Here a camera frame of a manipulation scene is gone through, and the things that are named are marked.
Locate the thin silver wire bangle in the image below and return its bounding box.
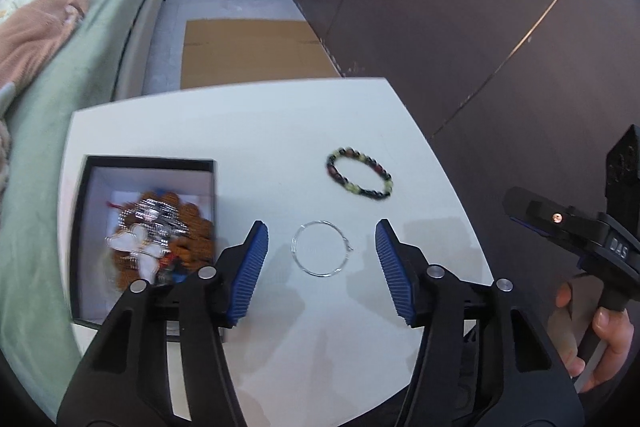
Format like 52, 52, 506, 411
291, 220, 356, 278

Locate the bed with green sheet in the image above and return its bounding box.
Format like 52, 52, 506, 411
0, 0, 179, 410

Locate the black square gift box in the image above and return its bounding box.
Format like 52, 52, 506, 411
70, 154, 224, 344

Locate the flat brown cardboard sheet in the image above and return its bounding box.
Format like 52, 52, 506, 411
180, 19, 342, 90

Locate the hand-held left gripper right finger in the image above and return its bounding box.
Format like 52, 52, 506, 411
375, 218, 586, 427

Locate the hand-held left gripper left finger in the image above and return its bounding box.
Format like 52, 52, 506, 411
56, 220, 269, 427

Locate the person's right hand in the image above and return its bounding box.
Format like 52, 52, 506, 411
547, 282, 634, 394

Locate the dark multicolour beaded bracelet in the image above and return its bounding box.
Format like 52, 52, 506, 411
325, 146, 394, 202

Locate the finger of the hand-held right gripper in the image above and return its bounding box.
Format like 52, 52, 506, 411
502, 187, 601, 265

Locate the white low table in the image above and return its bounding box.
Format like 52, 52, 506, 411
57, 78, 494, 427

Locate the silver sparkly chain bracelet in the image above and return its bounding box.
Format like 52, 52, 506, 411
117, 199, 192, 244

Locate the pink floral blanket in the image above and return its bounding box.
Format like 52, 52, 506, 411
0, 0, 91, 90

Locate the pile of jewellery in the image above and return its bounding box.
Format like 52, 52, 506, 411
111, 191, 217, 294

